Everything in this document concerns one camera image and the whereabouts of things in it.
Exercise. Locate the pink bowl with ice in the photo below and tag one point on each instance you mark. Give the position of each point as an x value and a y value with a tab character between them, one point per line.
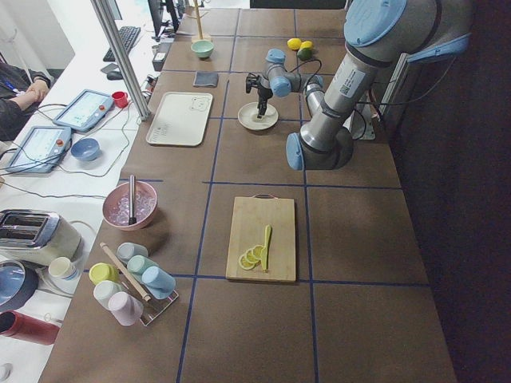
116	206

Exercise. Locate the folded grey cloth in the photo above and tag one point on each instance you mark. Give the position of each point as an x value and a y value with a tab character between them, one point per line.
205	79

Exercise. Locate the blue plastic cup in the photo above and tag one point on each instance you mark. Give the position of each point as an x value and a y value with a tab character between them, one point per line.
159	282

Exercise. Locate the blue bowl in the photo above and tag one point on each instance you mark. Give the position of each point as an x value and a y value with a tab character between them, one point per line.
86	149

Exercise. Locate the red mug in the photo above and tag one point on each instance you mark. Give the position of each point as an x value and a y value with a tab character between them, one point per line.
120	99

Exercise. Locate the grey plastic cup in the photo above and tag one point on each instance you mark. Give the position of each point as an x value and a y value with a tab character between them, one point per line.
128	250

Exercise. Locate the lower blue teach pendant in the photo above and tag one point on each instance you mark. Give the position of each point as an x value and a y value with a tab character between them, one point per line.
41	150

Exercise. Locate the beige round plate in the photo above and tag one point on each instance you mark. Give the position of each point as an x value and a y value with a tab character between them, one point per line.
248	117

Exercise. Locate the white bear serving tray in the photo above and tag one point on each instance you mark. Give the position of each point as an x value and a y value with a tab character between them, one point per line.
180	119

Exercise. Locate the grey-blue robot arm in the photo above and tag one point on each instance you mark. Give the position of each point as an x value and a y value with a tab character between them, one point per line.
376	34
275	80

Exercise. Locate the yellow-green plastic knife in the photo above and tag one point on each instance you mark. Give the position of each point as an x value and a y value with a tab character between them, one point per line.
265	249

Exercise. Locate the black keyboard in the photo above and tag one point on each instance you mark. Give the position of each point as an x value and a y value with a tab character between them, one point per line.
129	36

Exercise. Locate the green avocado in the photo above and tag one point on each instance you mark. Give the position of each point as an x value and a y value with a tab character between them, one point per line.
304	54

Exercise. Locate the red cylinder bottle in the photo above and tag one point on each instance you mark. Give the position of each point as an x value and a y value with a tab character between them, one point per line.
23	327

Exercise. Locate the steel black ice tongs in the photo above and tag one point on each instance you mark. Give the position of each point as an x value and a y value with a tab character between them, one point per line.
132	200

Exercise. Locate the mint plastic cup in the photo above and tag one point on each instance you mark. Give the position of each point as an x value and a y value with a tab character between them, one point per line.
138	264

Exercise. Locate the yellow plastic cup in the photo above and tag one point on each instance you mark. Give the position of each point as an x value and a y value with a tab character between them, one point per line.
100	272

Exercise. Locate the upper blue teach pendant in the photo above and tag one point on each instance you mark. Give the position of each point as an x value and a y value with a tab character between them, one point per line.
85	111

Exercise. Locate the yellow lemon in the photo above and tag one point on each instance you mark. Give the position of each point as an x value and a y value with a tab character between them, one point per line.
294	43
307	45

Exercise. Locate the cream paper cup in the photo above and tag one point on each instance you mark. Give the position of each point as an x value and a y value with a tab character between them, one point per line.
63	268

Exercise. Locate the bamboo cutting board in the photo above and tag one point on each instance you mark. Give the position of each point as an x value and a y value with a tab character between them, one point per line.
250	217

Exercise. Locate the clear acrylic cup rack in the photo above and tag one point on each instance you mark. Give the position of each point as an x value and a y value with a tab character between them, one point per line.
152	308

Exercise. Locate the seated person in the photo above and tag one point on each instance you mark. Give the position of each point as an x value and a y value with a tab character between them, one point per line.
22	91

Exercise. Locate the pink plastic cup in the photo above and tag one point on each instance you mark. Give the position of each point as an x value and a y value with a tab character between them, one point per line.
125	308

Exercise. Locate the wooden mug tree stand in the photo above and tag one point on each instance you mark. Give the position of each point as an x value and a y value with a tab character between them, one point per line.
201	35

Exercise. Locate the wooden rolling pin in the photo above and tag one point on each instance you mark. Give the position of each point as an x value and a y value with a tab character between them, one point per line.
136	285

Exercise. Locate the mint green bowl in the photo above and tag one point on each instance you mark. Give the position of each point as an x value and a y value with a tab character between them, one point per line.
202	49

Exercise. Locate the black box device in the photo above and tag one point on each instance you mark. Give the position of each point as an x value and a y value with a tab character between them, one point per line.
160	52

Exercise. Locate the white plastic cup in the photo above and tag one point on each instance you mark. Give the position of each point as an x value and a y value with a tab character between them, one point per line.
104	290

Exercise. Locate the lemon slices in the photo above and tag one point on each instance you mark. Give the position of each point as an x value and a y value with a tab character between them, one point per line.
251	258

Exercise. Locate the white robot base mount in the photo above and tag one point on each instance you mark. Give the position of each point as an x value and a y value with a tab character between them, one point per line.
359	123

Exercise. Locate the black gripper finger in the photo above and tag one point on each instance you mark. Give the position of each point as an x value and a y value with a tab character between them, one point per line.
261	109

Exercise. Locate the blue dark round pot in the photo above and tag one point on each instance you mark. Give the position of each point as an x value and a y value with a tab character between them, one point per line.
18	284

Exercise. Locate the blue teach pendant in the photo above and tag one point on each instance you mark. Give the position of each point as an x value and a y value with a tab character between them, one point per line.
41	150
85	111

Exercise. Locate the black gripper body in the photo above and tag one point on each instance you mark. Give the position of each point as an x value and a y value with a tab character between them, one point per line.
264	92

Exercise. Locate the black computer mouse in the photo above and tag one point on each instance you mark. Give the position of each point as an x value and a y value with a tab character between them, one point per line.
114	75

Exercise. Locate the aluminium frame post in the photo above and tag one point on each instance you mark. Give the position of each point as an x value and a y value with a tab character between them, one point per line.
107	22

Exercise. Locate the cream toaster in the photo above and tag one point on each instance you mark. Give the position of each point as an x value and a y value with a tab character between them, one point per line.
36	236

